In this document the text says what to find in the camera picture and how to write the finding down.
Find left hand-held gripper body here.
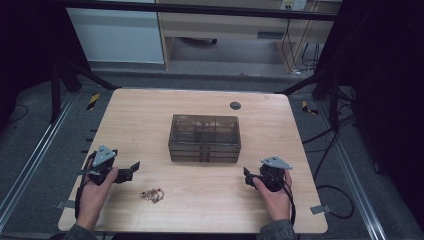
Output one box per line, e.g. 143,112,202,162
78,144,135,187

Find black metal stand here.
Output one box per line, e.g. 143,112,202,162
274,70,342,132
49,59,119,125

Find yellow and black floor tape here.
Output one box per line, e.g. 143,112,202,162
301,100,320,116
86,93,101,112

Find black floor cable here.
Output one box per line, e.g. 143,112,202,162
301,113,356,220

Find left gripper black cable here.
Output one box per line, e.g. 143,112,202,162
74,151,98,220

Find person's right hand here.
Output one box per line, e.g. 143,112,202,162
252,169,294,223

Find metal floor rail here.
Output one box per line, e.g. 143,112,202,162
318,99,388,240
0,93,76,232

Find white power strip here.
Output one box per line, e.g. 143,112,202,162
280,0,307,11

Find person's left hand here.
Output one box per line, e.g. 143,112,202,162
78,166,120,223

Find white cabinet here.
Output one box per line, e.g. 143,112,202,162
66,0,165,65

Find black metal frame bar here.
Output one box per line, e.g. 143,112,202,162
63,0,338,22

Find dark curtain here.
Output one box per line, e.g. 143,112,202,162
0,0,88,126
316,0,424,231

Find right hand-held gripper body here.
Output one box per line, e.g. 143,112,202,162
254,155,294,193

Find cables under wooden desk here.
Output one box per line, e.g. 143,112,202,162
281,18,322,73

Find smoky plastic drawer box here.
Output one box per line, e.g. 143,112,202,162
168,114,242,164

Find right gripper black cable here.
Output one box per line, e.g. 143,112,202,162
281,179,297,228

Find grey tape strip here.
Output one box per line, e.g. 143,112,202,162
55,199,76,211
309,204,332,216

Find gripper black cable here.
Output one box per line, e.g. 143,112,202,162
281,179,297,228
74,151,98,220

